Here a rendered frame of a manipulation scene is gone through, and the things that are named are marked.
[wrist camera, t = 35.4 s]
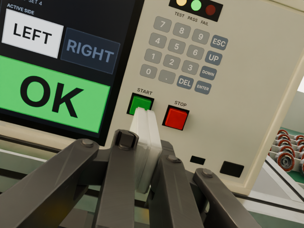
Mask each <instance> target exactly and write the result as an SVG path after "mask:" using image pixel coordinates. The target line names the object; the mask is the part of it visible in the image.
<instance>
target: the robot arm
mask: <svg viewBox="0 0 304 228"><path fill-rule="evenodd" d="M89 185H100V186H101V187H100V192H99V197H98V200H97V205H96V209H95V214H94V218H93V222H92V226H91V228H134V197H135V190H136V192H138V193H141V194H145V193H148V190H149V187H150V186H151V188H150V191H149V194H148V197H147V200H146V203H145V205H144V207H146V206H147V205H148V206H149V223H150V228H262V227H261V225H260V224H259V223H258V222H257V221H256V220H255V219H254V218H253V217H252V215H251V214H250V213H249V212H248V211H247V210H246V208H245V207H244V206H243V205H242V204H241V203H240V202H239V200H238V199H237V198H236V197H235V196H234V195H233V193H232V192H231V191H230V190H229V189H228V188H227V187H226V185H225V184H224V183H223V182H222V181H221V180H220V179H219V178H218V176H217V175H216V174H214V173H213V172H212V171H211V170H209V169H206V168H197V169H196V170H195V173H193V172H190V171H188V170H186V169H185V168H184V164H183V162H182V161H181V160H180V159H179V158H177V157H176V155H175V153H174V150H173V146H172V145H171V144H170V143H169V142H168V141H164V140H161V139H160V136H159V132H158V127H157V121H156V116H155V113H154V111H151V110H147V111H146V110H145V109H144V108H140V107H138V108H136V110H135V113H134V117H133V120H132V124H131V127H130V130H129V131H128V130H124V129H117V130H116V131H115V132H114V137H113V140H112V143H111V147H110V148H109V149H99V145H98V143H96V142H94V141H92V140H90V139H86V138H82V139H77V140H75V141H74V142H73V143H71V144H70V145H68V146H67V147H66V148H64V149H63V150H61V151H60V152H59V153H57V154H56V155H55V156H53V157H52V158H50V159H49V160H47V161H46V162H45V163H43V164H42V165H41V166H39V167H38V168H36V169H35V170H34V171H32V172H31V173H29V174H28V175H26V176H25V177H24V178H23V179H21V180H20V181H18V182H17V183H15V184H14V185H13V186H11V187H10V188H9V189H7V190H6V191H4V192H3V193H2V194H0V228H57V227H58V226H59V225H60V223H61V222H62V221H63V220H64V218H65V217H66V216H67V215H68V214H69V213H70V211H71V210H72V209H73V208H74V206H75V205H76V204H77V203H78V201H79V200H80V199H81V198H82V196H83V195H84V194H85V193H86V191H87V190H88V187H89ZM208 202H209V211H208V212H207V210H206V207H207V204H208Z"/></svg>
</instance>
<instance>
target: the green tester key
mask: <svg viewBox="0 0 304 228"><path fill-rule="evenodd" d="M151 103H152V102H151V100H149V99H145V98H142V97H139V96H134V97H133V101H132V104H131V108H130V111H129V113H130V114H133V115H134V113H135V110H136V108H138V107H140V108H144V109H145V110H146V111H147V110H149V109H150V106H151Z"/></svg>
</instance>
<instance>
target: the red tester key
mask: <svg viewBox="0 0 304 228"><path fill-rule="evenodd" d="M186 117H187V113H186V112H185V111H181V110H177V109H174V108H170V109H169V112H168V115H167V118H166V121H165V125H166V126H169V127H173V128H177V129H181V130H182V128H183V126H184V123H185V120H186Z"/></svg>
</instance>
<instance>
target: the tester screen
mask: <svg viewBox="0 0 304 228"><path fill-rule="evenodd" d="M134 4H135V0H0V55H1V56H4V57H8V58H11V59H15V60H18V61H22V62H25V63H29V64H32V65H36V66H39V67H43V68H47V69H50V70H53V71H57V72H61V73H64V74H68V75H71V76H75V77H78V78H81V79H85V80H89V81H92V82H96V83H99V84H103V85H106V86H110V89H109V94H108V97H107V101H106V104H105V108H104V112H103V116H102V120H101V123H100V128H99V131H98V133H96V132H92V131H88V130H84V129H81V128H76V127H73V126H69V125H65V124H61V123H57V122H53V121H50V120H46V119H42V118H38V117H34V116H31V115H27V114H22V113H19V112H15V111H11V110H8V109H3V108H0V113H2V114H6V115H10V116H14V117H17V118H21V119H26V120H29V121H33V122H37V123H41V124H45V125H49V126H53V127H56V128H61V129H64V130H68V131H72V132H76V133H80V134H84V135H88V136H92V137H95V138H99V136H100V131H101V128H102V124H103V120H104V117H105V112H106V109H107V105H108V101H109V97H110V94H111V90H112V87H113V83H114V79H115V75H116V71H117V68H118V64H119V60H120V56H121V53H122V49H123V45H124V41H125V38H126V34H127V30H128V26H129V22H130V19H131V15H132V11H133V7H134ZM6 9H10V10H13V11H16V12H20V13H23V14H26V15H29V16H33V17H35V18H39V19H43V20H46V21H49V22H52V23H55V24H59V25H62V26H65V27H68V28H72V29H75V30H78V31H82V32H84V33H88V34H91V35H95V36H97V37H101V38H105V39H107V40H111V41H114V42H117V43H120V47H119V52H118V55H117V59H116V63H115V66H114V71H113V74H109V73H106V72H102V71H99V70H95V69H92V68H88V67H85V66H81V65H78V64H75V63H71V62H67V61H64V60H61V59H57V58H54V57H50V56H47V55H43V54H40V53H37V52H33V51H30V50H26V49H23V48H20V47H16V46H12V45H9V44H6V43H2V37H3V30H4V24H5V15H6Z"/></svg>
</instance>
